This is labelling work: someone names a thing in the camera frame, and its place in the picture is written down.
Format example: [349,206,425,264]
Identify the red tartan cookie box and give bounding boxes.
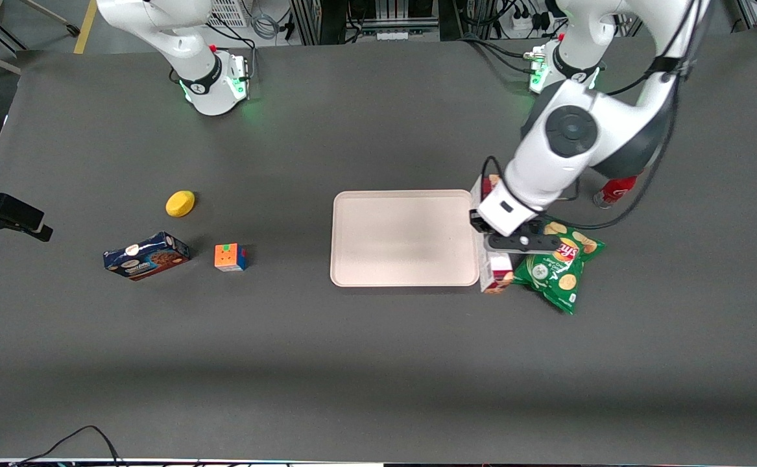
[470,173,516,296]

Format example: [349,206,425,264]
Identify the beige plastic tray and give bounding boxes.
[330,189,481,287]

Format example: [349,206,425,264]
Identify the blue cookie box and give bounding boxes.
[103,232,191,281]

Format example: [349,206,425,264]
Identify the white perforated box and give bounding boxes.
[207,0,250,29]

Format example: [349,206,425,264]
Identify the green chips bag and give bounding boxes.
[508,219,607,315]

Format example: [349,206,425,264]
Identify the red drink bottle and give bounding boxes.
[594,173,640,210]

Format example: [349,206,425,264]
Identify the white power strip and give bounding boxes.
[509,8,553,34]

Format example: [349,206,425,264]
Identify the grey metal stand legs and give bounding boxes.
[0,0,82,76]

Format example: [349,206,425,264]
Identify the yellow round sponge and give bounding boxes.
[165,190,196,218]

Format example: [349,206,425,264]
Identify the colourful puzzle cube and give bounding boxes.
[214,243,248,272]

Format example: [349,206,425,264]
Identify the black base cable bundle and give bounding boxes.
[457,34,542,76]

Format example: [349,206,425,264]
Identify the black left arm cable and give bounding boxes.
[479,0,711,232]

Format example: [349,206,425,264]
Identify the thin black table cable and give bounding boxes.
[10,425,123,467]

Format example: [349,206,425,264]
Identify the aluminium frame post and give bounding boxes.
[290,0,322,46]

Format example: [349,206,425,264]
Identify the grey coiled cable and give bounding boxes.
[250,10,283,41]

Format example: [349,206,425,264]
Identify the black right arm base cable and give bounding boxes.
[204,18,259,84]

